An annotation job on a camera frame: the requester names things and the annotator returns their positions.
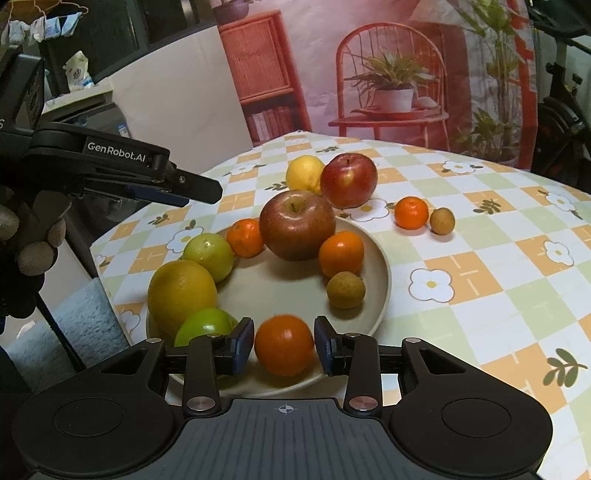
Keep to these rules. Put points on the black exercise bike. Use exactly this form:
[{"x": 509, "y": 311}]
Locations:
[{"x": 558, "y": 129}]

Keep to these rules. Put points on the small yellow lemon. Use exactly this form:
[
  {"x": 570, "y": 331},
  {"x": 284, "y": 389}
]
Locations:
[{"x": 302, "y": 173}]

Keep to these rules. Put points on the yellowish green apple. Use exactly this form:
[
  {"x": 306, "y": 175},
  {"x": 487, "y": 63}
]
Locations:
[{"x": 208, "y": 256}]

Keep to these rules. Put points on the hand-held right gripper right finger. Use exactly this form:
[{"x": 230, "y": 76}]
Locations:
[{"x": 324, "y": 346}]

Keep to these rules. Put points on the dark window with grey frame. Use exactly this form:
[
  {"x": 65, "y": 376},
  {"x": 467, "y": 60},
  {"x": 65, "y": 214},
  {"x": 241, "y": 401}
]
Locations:
[{"x": 129, "y": 37}]

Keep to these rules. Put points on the printed room backdrop cloth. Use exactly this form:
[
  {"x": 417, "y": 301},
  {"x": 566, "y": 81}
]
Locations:
[{"x": 323, "y": 69}]

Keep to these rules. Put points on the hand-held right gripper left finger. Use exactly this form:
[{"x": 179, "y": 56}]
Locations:
[{"x": 244, "y": 346}]

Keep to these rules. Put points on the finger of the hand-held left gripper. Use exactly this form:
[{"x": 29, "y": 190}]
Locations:
[
  {"x": 115, "y": 154},
  {"x": 152, "y": 191}
]

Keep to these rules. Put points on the grey fluffy rug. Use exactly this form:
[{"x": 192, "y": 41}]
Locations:
[{"x": 78, "y": 323}]

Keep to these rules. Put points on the large round yellow lemon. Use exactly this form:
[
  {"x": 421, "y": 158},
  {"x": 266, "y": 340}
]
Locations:
[{"x": 182, "y": 297}]

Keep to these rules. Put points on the dark red apple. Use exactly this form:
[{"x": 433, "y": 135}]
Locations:
[{"x": 298, "y": 226}]

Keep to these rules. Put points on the person's left hand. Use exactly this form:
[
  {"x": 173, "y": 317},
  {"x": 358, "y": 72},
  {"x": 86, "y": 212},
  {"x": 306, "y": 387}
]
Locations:
[{"x": 32, "y": 258}]

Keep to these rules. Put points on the white plastic bag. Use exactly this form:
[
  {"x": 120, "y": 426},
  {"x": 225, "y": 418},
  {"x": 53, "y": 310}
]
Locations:
[{"x": 78, "y": 71}]

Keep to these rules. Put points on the hanging laundry on hanger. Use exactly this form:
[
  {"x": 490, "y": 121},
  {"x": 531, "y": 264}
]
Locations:
[{"x": 46, "y": 27}]

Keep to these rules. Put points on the beige round plate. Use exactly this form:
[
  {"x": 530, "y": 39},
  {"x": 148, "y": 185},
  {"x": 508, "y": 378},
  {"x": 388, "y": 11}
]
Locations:
[{"x": 281, "y": 286}]

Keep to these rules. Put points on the bright red apple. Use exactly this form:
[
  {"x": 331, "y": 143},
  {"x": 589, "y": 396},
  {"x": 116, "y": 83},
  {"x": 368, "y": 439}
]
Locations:
[{"x": 348, "y": 181}]

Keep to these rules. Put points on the brown longan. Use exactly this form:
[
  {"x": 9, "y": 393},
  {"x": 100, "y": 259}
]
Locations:
[
  {"x": 346, "y": 289},
  {"x": 442, "y": 220}
]

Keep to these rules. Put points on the bright green apple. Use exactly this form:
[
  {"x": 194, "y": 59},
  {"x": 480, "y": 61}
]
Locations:
[{"x": 203, "y": 325}]

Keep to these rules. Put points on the checkered floral tablecloth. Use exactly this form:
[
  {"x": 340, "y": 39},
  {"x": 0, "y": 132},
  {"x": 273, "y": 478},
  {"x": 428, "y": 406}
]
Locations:
[{"x": 485, "y": 300}]

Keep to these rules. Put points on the orange tangerine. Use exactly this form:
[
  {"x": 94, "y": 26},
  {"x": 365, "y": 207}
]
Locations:
[
  {"x": 341, "y": 254},
  {"x": 244, "y": 239},
  {"x": 411, "y": 212},
  {"x": 284, "y": 345}
]

